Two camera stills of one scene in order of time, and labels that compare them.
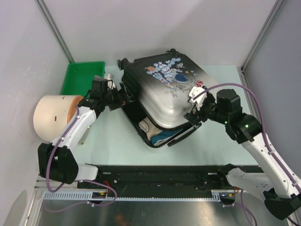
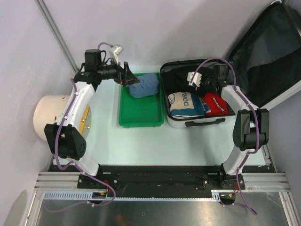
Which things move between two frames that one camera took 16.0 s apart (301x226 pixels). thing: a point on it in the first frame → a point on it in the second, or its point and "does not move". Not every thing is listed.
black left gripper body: [112, 95] → [112, 72]
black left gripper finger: [120, 103] → [130, 79]
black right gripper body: [208, 110] → [207, 83]
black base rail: [156, 178] does not move
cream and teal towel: [156, 135] → [186, 104]
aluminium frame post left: [43, 8] does not move
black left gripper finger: [123, 91] → [127, 69]
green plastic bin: [78, 76] → [140, 112]
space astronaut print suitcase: [160, 85] → [265, 64]
